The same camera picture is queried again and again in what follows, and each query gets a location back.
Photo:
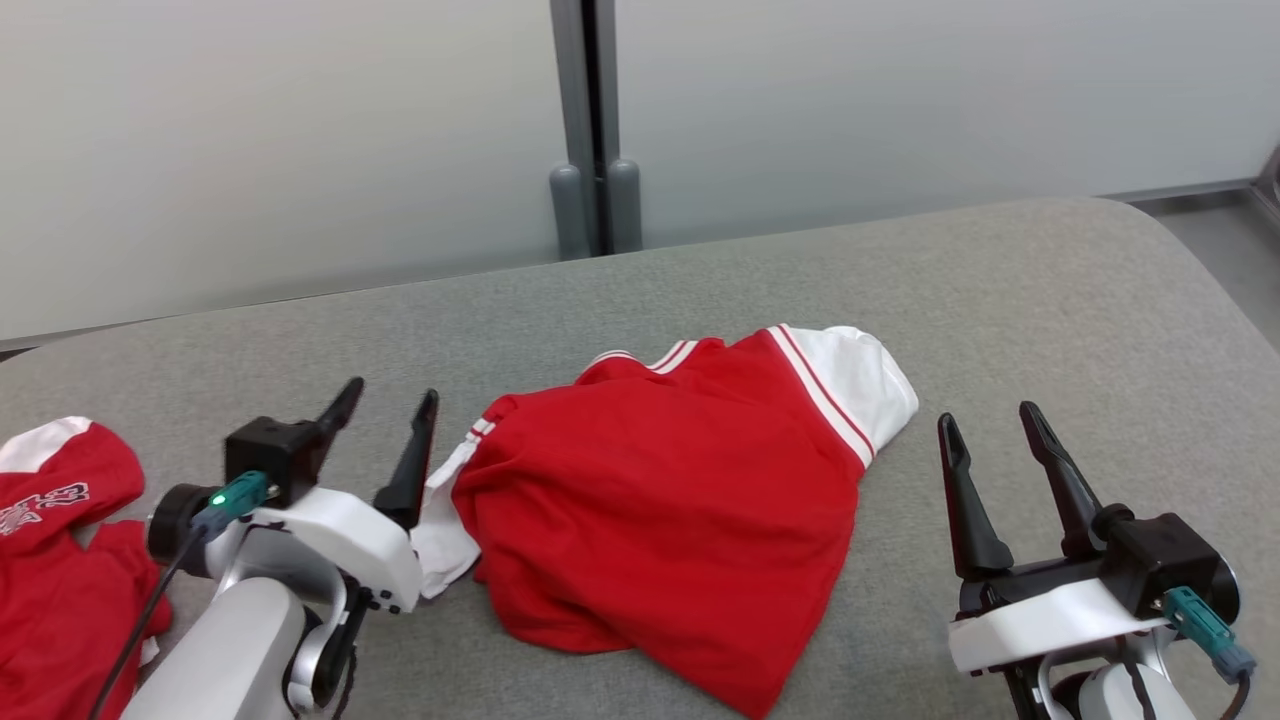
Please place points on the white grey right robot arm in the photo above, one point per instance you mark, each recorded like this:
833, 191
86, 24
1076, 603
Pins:
1110, 700

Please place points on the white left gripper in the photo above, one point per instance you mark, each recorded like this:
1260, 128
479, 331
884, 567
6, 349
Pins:
350, 540

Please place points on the teal right camera connector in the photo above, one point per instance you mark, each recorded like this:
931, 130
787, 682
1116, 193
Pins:
1200, 620

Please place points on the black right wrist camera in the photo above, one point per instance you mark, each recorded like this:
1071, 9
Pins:
1165, 560

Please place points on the teal left camera connector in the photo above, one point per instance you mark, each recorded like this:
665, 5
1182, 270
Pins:
235, 497

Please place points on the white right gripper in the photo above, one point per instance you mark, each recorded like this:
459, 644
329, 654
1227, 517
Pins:
1050, 615

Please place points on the teal camera connector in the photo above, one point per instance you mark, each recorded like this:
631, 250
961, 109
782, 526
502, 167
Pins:
1200, 620
235, 497

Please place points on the red shirt with logo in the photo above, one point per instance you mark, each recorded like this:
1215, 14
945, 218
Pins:
60, 620

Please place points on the red white-sleeved t-shirt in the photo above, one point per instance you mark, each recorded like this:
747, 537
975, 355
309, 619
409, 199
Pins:
650, 480

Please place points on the frosted white partition panel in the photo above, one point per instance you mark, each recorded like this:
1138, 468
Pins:
950, 90
250, 130

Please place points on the grey partition post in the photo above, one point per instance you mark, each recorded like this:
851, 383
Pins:
575, 100

